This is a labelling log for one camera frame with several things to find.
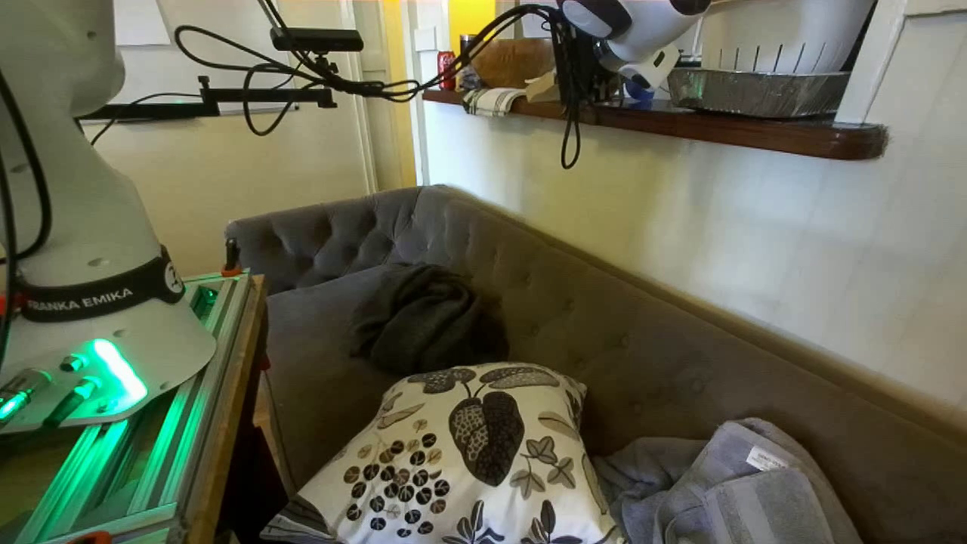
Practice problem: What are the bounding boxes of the red can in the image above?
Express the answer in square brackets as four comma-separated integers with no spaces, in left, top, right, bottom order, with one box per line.
[434,48,458,97]

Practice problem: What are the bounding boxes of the dark grey blanket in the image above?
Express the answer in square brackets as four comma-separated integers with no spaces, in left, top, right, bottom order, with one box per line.
[349,263,510,378]

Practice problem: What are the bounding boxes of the cream pillow with dark fruit print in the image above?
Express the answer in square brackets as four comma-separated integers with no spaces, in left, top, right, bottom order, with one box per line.
[260,361,628,544]

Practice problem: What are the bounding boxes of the blue round object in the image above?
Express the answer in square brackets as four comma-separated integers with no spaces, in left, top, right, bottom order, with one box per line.
[622,72,659,106]

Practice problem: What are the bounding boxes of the aluminium foil tray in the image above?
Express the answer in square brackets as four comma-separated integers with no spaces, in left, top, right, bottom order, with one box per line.
[663,63,851,122]

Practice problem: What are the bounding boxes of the wooden countertop ledge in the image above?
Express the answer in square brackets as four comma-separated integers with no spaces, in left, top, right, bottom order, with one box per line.
[419,87,887,162]

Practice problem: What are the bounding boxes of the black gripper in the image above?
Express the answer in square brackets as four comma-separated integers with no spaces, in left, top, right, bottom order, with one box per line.
[547,8,609,106]

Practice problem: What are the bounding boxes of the brown paper bag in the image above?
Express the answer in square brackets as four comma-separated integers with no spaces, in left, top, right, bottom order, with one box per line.
[467,35,558,91]

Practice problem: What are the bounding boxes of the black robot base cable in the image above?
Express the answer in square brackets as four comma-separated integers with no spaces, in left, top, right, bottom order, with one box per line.
[0,70,54,265]

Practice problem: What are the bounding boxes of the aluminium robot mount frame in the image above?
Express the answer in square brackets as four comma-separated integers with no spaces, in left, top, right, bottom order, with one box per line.
[0,269,265,544]

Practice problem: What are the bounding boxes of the black stereo camera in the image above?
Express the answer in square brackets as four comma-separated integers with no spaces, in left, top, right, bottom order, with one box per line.
[269,24,365,55]

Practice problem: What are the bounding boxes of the white dish rack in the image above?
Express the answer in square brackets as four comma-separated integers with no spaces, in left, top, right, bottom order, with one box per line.
[696,0,875,76]

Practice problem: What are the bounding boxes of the grey towel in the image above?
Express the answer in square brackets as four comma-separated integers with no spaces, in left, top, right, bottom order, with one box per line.
[591,418,865,544]

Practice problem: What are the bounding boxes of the brown grey tufted sofa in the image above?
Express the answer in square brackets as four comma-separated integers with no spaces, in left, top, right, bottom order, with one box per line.
[220,182,967,544]

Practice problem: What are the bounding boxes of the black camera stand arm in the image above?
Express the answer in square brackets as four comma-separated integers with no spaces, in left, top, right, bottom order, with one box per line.
[76,55,341,124]

